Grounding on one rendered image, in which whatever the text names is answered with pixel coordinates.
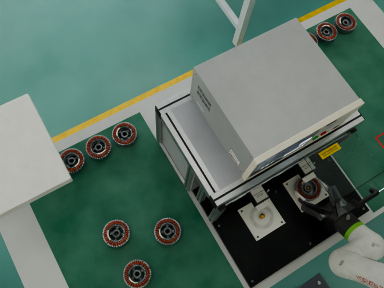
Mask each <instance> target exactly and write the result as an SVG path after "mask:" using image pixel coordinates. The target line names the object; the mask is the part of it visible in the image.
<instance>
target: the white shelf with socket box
mask: <svg viewBox="0 0 384 288"><path fill-rule="evenodd" d="M72 181H73V180H72V178H71V176H70V174H69V172H68V170H67V168H66V166H65V164H64V162H63V160H62V158H61V156H60V154H59V152H58V150H57V148H56V146H55V144H54V142H53V140H52V138H51V136H50V134H49V132H48V131H47V129H46V127H45V125H44V123H43V121H42V119H41V117H40V115H39V113H38V111H37V109H36V107H35V105H34V103H33V102H32V100H31V98H30V96H29V95H28V94H25V95H23V96H21V97H18V98H16V99H14V100H12V101H10V102H7V103H5V104H3V105H0V219H1V218H2V217H4V216H6V215H8V214H10V213H12V212H14V211H16V210H18V209H20V208H22V207H24V206H26V205H28V204H30V203H32V202H33V201H35V200H37V199H39V198H41V197H43V196H45V195H47V194H48V193H50V192H52V191H54V190H56V189H58V188H60V187H62V186H64V185H66V184H68V183H70V182H72Z"/></svg>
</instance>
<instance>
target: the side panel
mask: <svg viewBox="0 0 384 288"><path fill-rule="evenodd" d="M155 122H156V137H157V142H158V143H159V145H160V147H161V149H162V150H163V152H164V154H165V156H166V157H167V159H168V160H169V162H170V164H171V165H172V167H173V169H174V171H175V172H176V174H177V176H178V177H179V179H180V180H181V182H182V184H183V186H184V187H185V188H186V191H189V188H190V185H191V181H192V178H193V172H192V171H191V169H190V168H189V166H188V164H187V163H186V161H185V159H184V157H183V156H182V154H181V152H180V151H179V149H178V148H177V146H176V144H175V143H174V141H173V139H172V138H171V136H170V134H169V133H168V131H167V130H166V128H165V126H164V125H163V123H162V121H161V120H160V118H159V116H158V114H157V113H156V112H155Z"/></svg>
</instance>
